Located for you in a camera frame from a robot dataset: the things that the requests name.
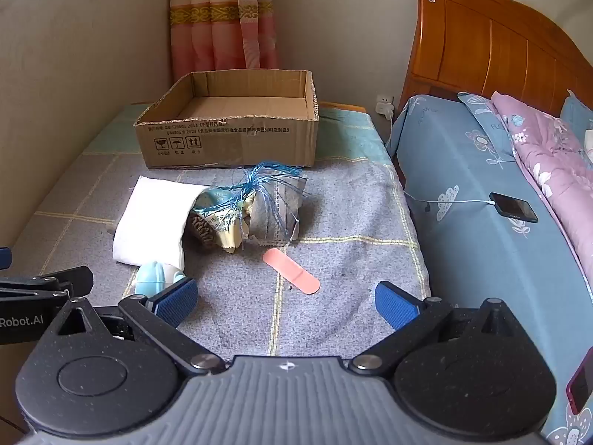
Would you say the pink adhesive bandage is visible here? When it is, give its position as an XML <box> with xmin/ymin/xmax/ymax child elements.
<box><xmin>262</xmin><ymin>248</ymin><xmax>321</xmax><ymax>294</ymax></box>

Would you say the blue floral pillow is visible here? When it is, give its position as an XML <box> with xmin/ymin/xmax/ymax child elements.
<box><xmin>457</xmin><ymin>92</ymin><xmax>516</xmax><ymax>161</ymax></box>

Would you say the white cloth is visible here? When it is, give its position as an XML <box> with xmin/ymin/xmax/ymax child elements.
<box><xmin>112</xmin><ymin>176</ymin><xmax>211</xmax><ymax>273</ymax></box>

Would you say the white charging cable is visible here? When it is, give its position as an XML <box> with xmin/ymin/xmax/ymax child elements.
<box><xmin>384</xmin><ymin>110</ymin><xmax>497</xmax><ymax>208</ymax></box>

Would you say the wooden bed headboard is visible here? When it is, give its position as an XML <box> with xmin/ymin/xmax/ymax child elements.
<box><xmin>399</xmin><ymin>0</ymin><xmax>593</xmax><ymax>123</ymax></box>

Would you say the red smartphone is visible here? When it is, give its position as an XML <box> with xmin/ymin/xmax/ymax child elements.
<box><xmin>566</xmin><ymin>347</ymin><xmax>593</xmax><ymax>416</ymax></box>

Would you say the pink patterned curtain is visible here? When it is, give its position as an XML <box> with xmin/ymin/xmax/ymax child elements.
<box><xmin>169</xmin><ymin>0</ymin><xmax>279</xmax><ymax>82</ymax></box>

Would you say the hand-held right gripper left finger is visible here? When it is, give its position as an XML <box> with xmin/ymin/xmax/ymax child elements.
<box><xmin>46</xmin><ymin>277</ymin><xmax>228</xmax><ymax>376</ymax></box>

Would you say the cream printed cloth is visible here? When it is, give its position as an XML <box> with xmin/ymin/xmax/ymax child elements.
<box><xmin>192</xmin><ymin>188</ymin><xmax>253</xmax><ymax>255</ymax></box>

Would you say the blue floral bed sheet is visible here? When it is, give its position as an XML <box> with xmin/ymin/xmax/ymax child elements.
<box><xmin>386</xmin><ymin>95</ymin><xmax>593</xmax><ymax>445</ymax></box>

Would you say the cardboard box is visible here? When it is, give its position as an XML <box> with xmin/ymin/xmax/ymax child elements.
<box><xmin>133</xmin><ymin>70</ymin><xmax>319</xmax><ymax>170</ymax></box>

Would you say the pink floral pillow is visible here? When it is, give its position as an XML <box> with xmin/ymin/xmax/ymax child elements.
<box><xmin>490</xmin><ymin>91</ymin><xmax>593</xmax><ymax>302</ymax></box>

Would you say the plain blue pillow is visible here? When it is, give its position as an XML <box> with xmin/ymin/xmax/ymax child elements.
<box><xmin>560</xmin><ymin>90</ymin><xmax>593</xmax><ymax>136</ymax></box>

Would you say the black smartphone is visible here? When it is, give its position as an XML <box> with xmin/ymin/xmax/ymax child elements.
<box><xmin>489</xmin><ymin>192</ymin><xmax>539</xmax><ymax>224</ymax></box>

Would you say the light blue plush toy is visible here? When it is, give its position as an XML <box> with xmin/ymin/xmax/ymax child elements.
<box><xmin>134</xmin><ymin>262</ymin><xmax>186</xmax><ymax>298</ymax></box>

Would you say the brown hair scrunchie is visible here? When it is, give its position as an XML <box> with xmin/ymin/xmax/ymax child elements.
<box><xmin>188</xmin><ymin>212</ymin><xmax>224</xmax><ymax>247</ymax></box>

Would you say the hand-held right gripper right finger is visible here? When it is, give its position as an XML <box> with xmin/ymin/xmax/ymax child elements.
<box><xmin>348</xmin><ymin>280</ymin><xmax>526</xmax><ymax>374</ymax></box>

